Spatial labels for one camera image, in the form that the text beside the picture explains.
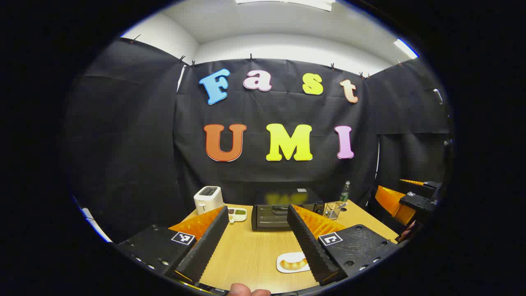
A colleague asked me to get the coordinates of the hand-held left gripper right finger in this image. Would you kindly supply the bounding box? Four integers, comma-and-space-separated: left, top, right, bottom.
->
286, 203, 400, 287

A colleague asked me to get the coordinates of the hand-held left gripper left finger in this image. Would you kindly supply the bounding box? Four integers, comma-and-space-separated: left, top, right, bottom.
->
116, 206, 229, 285

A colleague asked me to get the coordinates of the golden bread roll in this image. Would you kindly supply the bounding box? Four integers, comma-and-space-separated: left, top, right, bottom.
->
279, 258, 308, 271

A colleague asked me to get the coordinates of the black electric oven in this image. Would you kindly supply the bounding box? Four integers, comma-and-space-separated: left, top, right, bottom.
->
251, 188, 325, 231

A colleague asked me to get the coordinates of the white plate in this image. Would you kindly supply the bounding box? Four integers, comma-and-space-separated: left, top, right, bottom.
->
276, 252, 311, 274

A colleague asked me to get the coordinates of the metal mesh utensil holder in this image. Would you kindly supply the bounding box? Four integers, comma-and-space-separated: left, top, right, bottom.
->
323, 201, 346, 220

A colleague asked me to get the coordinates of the white divided dish of beans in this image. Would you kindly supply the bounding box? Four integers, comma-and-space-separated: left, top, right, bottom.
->
227, 208, 248, 224

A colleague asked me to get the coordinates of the white toaster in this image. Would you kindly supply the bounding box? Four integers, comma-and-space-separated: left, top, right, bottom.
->
194, 186, 224, 215

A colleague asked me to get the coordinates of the black backdrop cloth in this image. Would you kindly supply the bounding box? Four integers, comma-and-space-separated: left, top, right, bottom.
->
68, 37, 452, 243

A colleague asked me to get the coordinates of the ceiling light panel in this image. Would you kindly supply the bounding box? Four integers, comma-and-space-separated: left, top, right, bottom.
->
393, 39, 419, 59
235, 0, 336, 12

